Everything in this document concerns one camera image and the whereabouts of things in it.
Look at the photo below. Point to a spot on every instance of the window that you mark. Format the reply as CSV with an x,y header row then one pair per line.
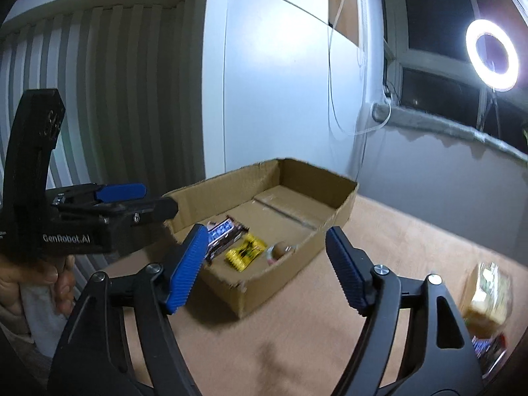
x,y
433,16

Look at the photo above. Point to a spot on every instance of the brown and blue snack bar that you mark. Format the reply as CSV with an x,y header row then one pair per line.
x,y
225,233

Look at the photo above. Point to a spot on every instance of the person's left hand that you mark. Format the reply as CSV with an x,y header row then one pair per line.
x,y
62,284

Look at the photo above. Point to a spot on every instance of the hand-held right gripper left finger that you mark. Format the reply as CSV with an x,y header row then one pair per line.
x,y
187,268

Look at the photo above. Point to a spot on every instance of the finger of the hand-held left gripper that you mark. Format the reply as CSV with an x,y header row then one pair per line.
x,y
152,209
121,192

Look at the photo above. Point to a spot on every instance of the yellow snack packet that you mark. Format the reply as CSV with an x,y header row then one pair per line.
x,y
243,251
489,293

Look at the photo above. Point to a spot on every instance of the round brown snack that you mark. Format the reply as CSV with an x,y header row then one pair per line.
x,y
280,250

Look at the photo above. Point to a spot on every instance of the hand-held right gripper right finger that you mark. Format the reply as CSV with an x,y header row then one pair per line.
x,y
344,268

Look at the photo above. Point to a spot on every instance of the blue snack packet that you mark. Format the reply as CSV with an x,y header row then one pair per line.
x,y
486,346

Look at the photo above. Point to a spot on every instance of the cardboard box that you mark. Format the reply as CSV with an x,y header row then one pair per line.
x,y
288,181

